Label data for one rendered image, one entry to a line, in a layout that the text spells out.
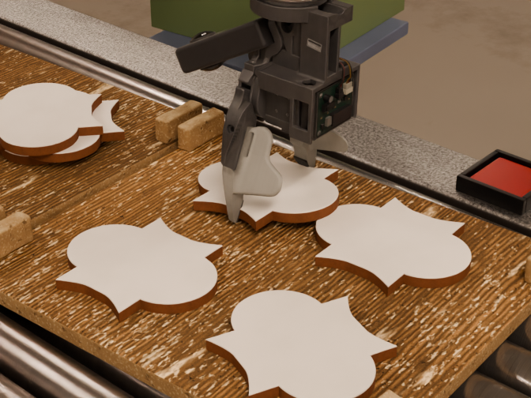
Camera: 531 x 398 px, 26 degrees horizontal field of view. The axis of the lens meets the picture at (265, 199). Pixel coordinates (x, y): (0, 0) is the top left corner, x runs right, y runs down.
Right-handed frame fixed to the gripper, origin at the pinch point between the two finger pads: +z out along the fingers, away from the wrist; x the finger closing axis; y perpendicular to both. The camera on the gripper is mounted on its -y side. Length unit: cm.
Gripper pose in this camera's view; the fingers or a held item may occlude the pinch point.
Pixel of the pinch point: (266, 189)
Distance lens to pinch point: 108.4
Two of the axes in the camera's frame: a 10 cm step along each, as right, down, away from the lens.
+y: 7.9, 3.3, -5.2
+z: -0.2, 8.6, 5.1
